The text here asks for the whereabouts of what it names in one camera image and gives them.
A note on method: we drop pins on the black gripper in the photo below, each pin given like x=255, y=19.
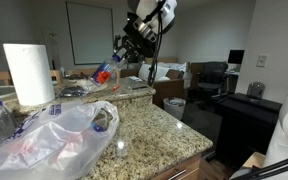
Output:
x=140, y=48

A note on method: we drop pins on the translucent white plastic bag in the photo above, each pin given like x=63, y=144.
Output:
x=50, y=146

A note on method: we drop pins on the small white card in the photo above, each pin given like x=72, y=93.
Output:
x=135, y=79

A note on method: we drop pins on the white projection screen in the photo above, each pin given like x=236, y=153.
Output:
x=90, y=33

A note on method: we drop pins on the orange marker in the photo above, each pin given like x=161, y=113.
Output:
x=116, y=88

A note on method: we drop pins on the white cushioned sofa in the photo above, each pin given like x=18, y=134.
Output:
x=157, y=70

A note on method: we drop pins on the black pen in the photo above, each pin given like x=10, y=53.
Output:
x=140, y=87

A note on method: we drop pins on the clear glass plate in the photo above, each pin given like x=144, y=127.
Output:
x=99, y=88

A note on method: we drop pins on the white bowl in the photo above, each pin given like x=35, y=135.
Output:
x=79, y=80

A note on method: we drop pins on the brown cardboard box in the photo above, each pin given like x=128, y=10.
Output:
x=169, y=90

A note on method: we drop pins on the white trash bin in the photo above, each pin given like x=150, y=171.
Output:
x=174, y=107

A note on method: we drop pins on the dark office chair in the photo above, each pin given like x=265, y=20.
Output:
x=212, y=78

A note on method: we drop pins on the white paper towel roll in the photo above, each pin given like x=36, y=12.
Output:
x=29, y=75

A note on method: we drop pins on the black computer monitor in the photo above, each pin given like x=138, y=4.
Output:
x=236, y=56

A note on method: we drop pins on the wooden base cabinet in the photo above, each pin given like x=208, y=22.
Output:
x=187, y=166

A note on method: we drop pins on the grey rounded speaker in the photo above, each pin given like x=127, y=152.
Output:
x=255, y=90

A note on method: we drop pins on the black low cabinet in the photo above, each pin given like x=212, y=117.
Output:
x=247, y=130

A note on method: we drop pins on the light wooden board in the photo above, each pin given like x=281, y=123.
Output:
x=254, y=159

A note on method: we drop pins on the wrist-mounted camera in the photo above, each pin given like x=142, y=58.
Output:
x=132, y=28

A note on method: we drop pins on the white light switch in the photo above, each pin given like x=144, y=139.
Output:
x=262, y=60

